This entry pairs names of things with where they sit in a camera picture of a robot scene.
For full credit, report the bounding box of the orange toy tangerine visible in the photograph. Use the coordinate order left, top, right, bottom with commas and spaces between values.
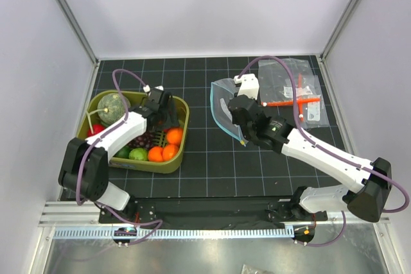
162, 144, 179, 162
166, 127, 184, 146
148, 146, 164, 162

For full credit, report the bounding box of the clear zip top bag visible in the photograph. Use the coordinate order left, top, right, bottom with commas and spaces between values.
210, 78, 248, 146

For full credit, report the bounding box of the purple toy grape bunch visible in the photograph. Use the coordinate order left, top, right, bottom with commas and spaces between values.
127, 132, 161, 150

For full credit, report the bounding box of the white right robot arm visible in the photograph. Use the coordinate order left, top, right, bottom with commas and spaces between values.
228, 95, 392, 223

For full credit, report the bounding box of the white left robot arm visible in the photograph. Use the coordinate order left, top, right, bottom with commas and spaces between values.
58, 87, 179, 223

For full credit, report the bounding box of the clear bag with orange tool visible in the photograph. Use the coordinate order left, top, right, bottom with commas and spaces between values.
258, 58, 329, 130

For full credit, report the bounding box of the green toy melon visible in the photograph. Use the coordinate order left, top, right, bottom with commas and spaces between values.
97, 92, 125, 126

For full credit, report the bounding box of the light green toy cabbage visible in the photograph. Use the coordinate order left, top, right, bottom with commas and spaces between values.
128, 148, 148, 161

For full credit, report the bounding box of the green toy lime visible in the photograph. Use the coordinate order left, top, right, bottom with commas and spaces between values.
114, 146, 131, 159

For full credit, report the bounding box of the red toy radish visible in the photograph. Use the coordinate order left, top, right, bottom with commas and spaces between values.
86, 112, 105, 137

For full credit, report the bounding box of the black grid mat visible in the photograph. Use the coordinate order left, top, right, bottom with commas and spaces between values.
93, 56, 336, 198

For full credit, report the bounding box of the olive green plastic bin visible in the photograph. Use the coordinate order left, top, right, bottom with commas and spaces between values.
76, 90, 190, 174

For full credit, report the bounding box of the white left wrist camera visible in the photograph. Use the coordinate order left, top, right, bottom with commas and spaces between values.
143, 85, 164, 102

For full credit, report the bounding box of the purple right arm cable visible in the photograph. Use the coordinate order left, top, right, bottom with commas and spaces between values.
237, 55, 410, 247

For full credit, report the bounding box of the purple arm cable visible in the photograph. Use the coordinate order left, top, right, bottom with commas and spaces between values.
75, 69, 163, 244
237, 55, 410, 247

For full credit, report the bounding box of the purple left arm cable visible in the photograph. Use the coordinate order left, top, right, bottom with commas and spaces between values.
75, 69, 163, 244

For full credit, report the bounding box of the perforated metal rail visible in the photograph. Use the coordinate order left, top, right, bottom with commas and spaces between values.
53, 225, 294, 241

